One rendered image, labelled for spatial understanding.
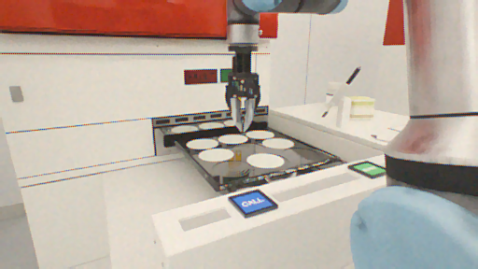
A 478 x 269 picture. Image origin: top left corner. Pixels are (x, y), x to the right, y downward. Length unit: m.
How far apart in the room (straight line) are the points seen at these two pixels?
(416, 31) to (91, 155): 0.87
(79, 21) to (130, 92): 0.22
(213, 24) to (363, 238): 0.80
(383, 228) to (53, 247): 0.99
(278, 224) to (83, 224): 0.75
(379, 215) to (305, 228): 0.28
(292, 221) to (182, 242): 0.16
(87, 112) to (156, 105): 0.19
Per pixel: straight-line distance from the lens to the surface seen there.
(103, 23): 0.85
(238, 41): 0.64
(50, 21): 0.85
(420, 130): 0.18
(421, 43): 0.19
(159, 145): 0.94
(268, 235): 0.41
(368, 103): 0.97
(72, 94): 0.90
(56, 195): 0.99
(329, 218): 0.47
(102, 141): 0.93
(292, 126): 0.98
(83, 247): 1.08
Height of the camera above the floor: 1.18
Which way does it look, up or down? 16 degrees down
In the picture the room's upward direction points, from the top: straight up
